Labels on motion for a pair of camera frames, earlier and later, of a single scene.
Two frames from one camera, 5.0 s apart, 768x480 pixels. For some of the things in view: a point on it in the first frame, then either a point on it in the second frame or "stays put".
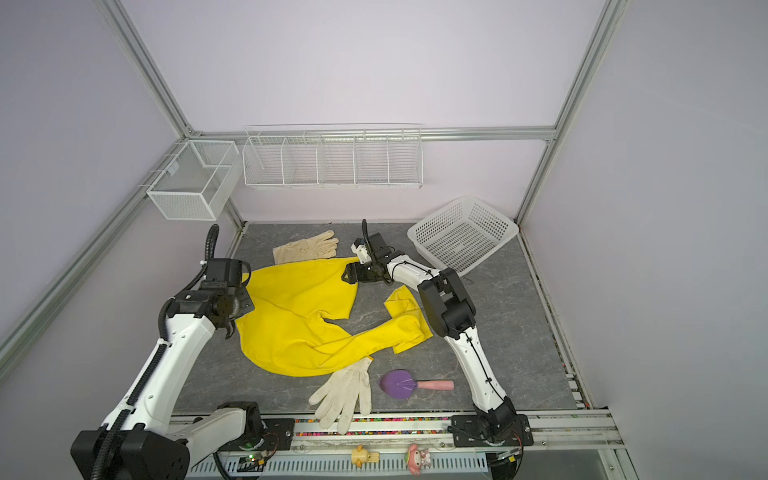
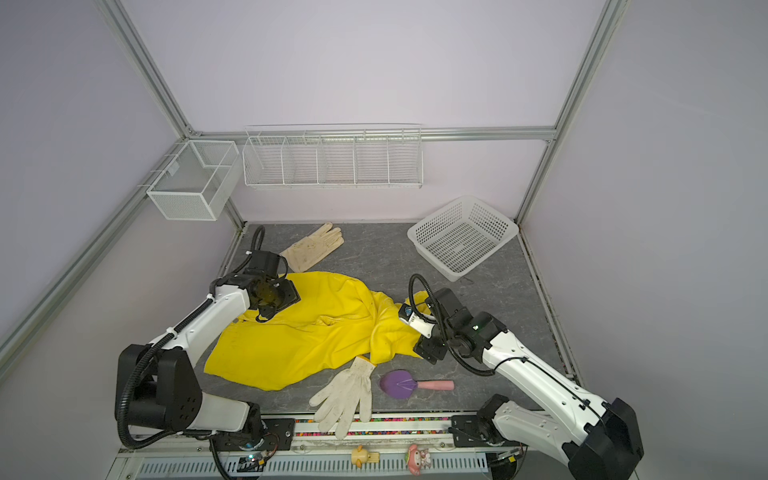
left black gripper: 247,304 to 292,297
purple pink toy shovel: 401,384 stays put
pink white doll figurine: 416,458 stays put
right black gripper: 352,274 to 426,350
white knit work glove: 342,393 stays put
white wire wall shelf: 333,156 stays put
